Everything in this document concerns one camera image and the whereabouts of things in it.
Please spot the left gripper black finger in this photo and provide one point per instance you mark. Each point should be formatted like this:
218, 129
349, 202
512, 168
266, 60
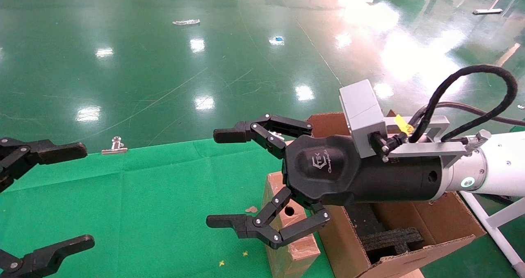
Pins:
49, 253
53, 151

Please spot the white pipe frame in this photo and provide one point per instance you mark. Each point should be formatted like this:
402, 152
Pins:
506, 213

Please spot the silver binder clip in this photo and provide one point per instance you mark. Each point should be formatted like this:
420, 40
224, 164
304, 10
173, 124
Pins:
277, 135
115, 146

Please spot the brown cardboard scrap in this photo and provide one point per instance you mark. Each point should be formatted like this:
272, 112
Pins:
251, 209

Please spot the small cardboard box with hole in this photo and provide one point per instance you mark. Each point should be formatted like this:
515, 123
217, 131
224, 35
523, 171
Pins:
293, 257

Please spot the grey metal camera bracket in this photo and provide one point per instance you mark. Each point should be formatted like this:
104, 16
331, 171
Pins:
426, 149

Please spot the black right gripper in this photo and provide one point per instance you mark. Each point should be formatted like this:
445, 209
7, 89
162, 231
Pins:
328, 171

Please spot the green table cloth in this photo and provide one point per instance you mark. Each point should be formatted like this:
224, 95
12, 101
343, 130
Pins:
164, 196

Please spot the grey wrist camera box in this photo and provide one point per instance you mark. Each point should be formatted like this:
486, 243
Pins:
363, 114

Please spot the black foam block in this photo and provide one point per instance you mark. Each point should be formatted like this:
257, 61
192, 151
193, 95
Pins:
393, 241

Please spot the white metal stand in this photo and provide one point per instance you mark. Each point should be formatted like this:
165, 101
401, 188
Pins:
488, 11

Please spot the large open cardboard carton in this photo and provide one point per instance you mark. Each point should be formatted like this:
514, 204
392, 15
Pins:
447, 220

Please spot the white litter scrap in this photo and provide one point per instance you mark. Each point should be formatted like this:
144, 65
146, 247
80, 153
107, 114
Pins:
186, 22

